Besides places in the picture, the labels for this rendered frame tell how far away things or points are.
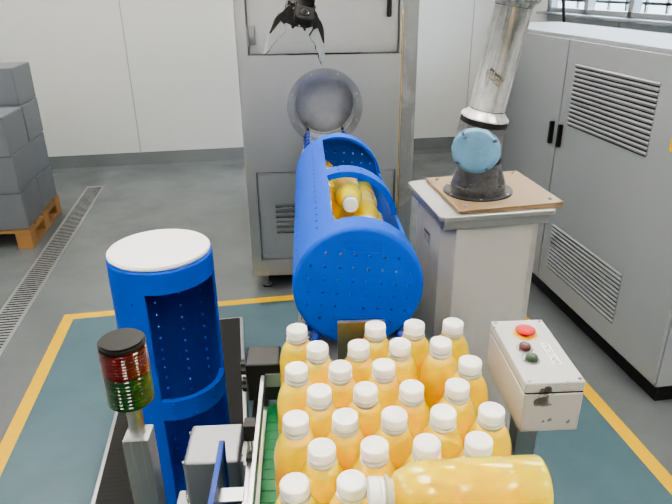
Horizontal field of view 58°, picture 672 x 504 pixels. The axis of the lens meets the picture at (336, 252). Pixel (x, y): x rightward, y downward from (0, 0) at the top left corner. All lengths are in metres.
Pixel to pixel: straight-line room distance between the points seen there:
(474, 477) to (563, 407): 0.38
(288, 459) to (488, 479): 0.32
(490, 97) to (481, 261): 0.44
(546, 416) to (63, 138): 6.00
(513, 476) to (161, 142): 5.96
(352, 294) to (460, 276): 0.44
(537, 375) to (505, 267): 0.68
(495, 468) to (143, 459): 0.50
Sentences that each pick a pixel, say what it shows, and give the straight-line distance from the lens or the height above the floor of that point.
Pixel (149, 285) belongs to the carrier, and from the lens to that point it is 1.63.
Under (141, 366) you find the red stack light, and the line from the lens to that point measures 0.87.
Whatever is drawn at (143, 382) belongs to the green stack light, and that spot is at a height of 1.20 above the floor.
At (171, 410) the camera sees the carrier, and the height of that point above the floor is 0.59.
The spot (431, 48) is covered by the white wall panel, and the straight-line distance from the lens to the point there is 6.63.
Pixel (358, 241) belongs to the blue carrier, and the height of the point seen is 1.20.
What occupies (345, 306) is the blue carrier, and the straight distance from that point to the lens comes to 1.32.
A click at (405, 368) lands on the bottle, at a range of 1.09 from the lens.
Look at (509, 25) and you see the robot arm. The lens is 1.47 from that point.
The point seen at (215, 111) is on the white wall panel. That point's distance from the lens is 6.39.
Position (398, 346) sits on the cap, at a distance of 1.08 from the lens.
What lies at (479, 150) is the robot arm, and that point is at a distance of 1.50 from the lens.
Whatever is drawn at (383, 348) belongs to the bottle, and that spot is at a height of 1.07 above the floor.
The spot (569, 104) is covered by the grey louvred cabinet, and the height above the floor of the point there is 1.12.
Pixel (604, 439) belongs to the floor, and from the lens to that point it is 2.77.
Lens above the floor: 1.69
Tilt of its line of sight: 24 degrees down
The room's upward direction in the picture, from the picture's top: 1 degrees counter-clockwise
